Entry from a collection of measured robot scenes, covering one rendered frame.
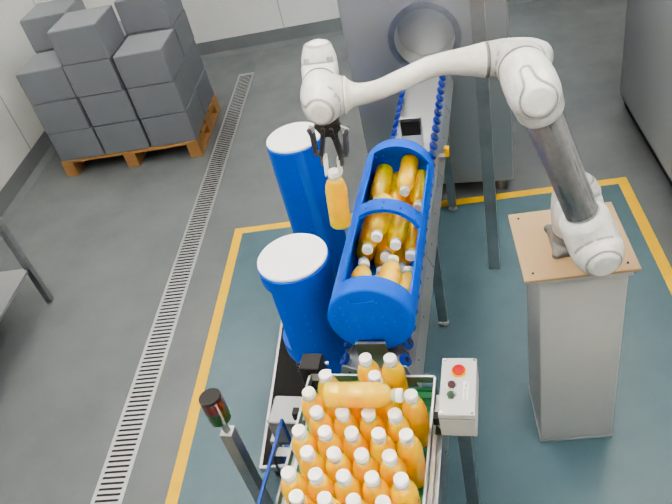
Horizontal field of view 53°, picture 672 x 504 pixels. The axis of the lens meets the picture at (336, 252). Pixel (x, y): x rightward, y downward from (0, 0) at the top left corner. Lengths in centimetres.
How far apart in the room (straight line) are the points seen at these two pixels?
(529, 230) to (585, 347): 50
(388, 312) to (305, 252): 58
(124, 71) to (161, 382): 255
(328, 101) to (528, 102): 51
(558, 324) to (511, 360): 88
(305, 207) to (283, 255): 83
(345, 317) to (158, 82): 352
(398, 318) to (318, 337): 63
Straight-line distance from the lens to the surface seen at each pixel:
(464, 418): 190
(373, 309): 212
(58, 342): 443
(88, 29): 535
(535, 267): 240
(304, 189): 333
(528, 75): 182
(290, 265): 254
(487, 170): 347
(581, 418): 306
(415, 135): 321
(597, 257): 215
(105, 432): 377
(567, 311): 254
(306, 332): 267
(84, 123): 575
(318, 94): 178
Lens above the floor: 264
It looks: 39 degrees down
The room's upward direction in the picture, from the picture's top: 15 degrees counter-clockwise
